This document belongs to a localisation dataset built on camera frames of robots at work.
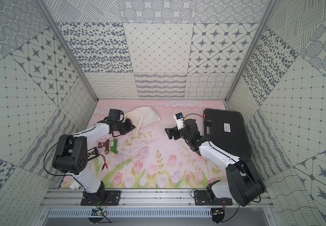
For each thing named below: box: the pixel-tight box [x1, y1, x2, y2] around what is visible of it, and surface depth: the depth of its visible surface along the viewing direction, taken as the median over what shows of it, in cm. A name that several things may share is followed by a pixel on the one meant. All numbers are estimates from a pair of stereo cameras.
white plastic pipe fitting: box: [69, 180, 81, 190], surface depth 77 cm
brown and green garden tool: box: [97, 138, 119, 154], surface depth 94 cm
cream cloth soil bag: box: [124, 106, 162, 134], surface depth 106 cm
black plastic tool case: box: [203, 108, 252, 159], surface depth 97 cm
